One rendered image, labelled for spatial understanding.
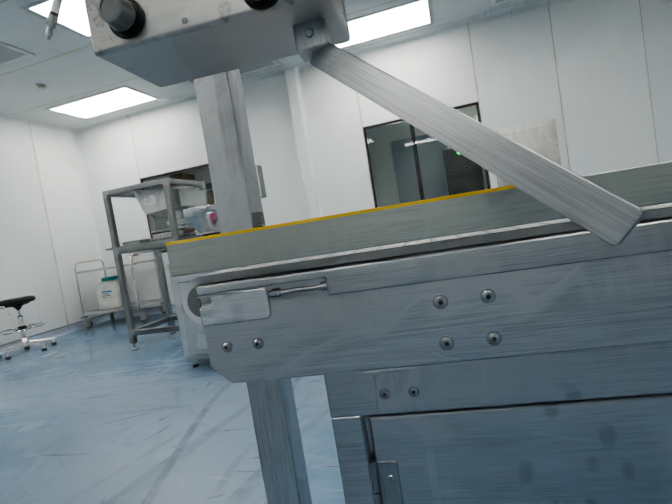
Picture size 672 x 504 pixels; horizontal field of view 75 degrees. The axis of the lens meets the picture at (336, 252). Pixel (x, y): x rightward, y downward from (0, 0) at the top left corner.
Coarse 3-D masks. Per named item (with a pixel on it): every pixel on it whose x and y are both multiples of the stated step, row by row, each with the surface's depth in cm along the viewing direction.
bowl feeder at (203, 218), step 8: (192, 208) 317; (200, 208) 316; (208, 208) 317; (184, 216) 325; (192, 216) 318; (200, 216) 318; (208, 216) 319; (216, 216) 321; (192, 224) 326; (200, 224) 322; (208, 224) 323; (200, 232) 329; (208, 232) 326; (216, 232) 330
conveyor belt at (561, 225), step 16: (656, 208) 36; (528, 224) 43; (544, 224) 39; (560, 224) 38; (576, 224) 37; (432, 240) 42; (448, 240) 39; (464, 240) 39; (480, 240) 39; (496, 240) 39; (320, 256) 45; (336, 256) 41; (352, 256) 41; (368, 256) 41; (384, 256) 41; (224, 272) 44; (240, 272) 43; (256, 272) 43; (272, 272) 43; (192, 288) 44
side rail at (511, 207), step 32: (512, 192) 36; (640, 192) 35; (320, 224) 40; (352, 224) 39; (384, 224) 39; (416, 224) 38; (448, 224) 38; (480, 224) 37; (512, 224) 37; (192, 256) 42; (224, 256) 42; (256, 256) 41; (288, 256) 40
